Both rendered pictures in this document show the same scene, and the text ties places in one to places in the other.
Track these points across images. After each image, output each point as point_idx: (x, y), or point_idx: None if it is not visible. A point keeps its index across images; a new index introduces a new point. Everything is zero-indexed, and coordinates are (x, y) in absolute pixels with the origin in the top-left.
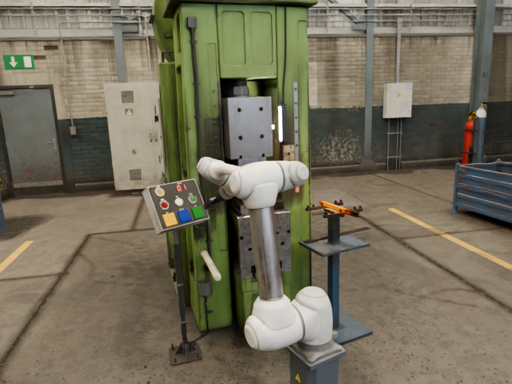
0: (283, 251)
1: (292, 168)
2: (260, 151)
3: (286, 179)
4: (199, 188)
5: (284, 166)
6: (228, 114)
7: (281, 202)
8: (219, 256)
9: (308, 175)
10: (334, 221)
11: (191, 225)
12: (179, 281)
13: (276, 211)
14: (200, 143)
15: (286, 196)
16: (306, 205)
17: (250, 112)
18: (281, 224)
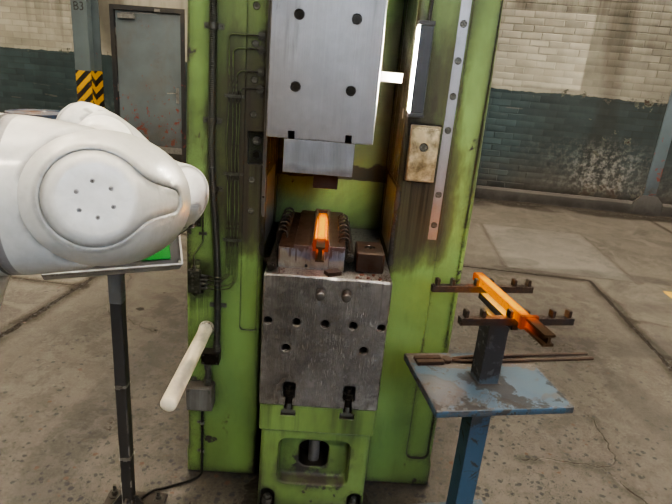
0: (363, 368)
1: (28, 166)
2: (343, 128)
3: (5, 220)
4: None
5: (12, 147)
6: (271, 22)
7: (378, 257)
8: (238, 340)
9: (127, 221)
10: (491, 332)
11: (140, 271)
12: (118, 380)
13: (360, 276)
14: (211, 89)
15: (403, 244)
16: (449, 273)
17: (327, 24)
18: (366, 308)
